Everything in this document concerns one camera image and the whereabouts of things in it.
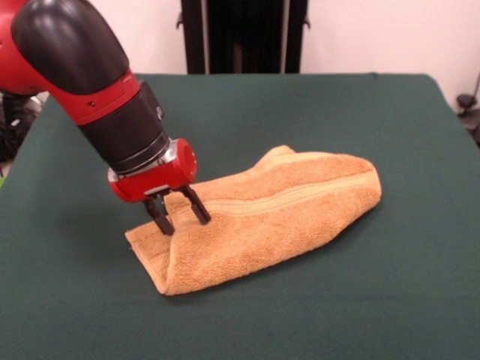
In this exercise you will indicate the orange-tan terry towel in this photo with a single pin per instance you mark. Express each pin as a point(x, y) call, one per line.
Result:
point(285, 217)

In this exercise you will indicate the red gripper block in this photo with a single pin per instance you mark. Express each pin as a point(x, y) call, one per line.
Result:
point(165, 180)

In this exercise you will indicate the dark tripod base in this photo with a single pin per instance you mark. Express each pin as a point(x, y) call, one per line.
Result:
point(465, 100)

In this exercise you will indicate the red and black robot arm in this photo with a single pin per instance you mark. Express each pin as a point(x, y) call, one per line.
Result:
point(93, 82)

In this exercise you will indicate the black robot pedestal stand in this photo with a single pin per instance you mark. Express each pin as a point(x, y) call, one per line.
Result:
point(243, 37)

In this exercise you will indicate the dark green table cloth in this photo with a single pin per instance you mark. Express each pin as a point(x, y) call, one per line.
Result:
point(300, 318)

